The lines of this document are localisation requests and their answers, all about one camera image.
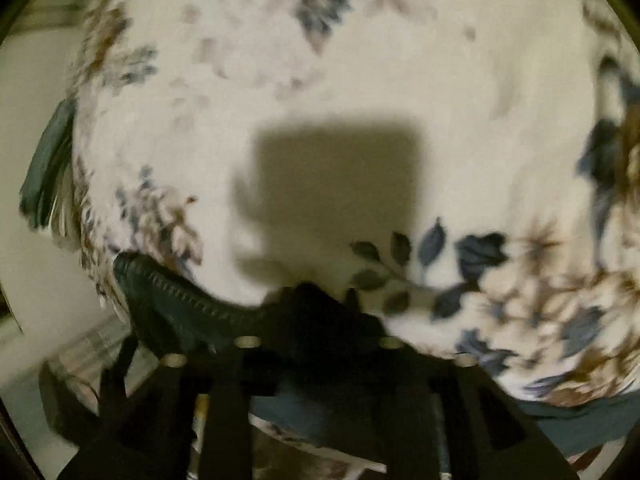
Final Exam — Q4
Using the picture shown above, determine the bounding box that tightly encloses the dark green denim pant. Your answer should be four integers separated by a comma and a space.
19, 94, 640, 470

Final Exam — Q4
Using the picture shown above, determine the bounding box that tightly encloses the floral cream fleece blanket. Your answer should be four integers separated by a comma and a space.
49, 0, 640, 480

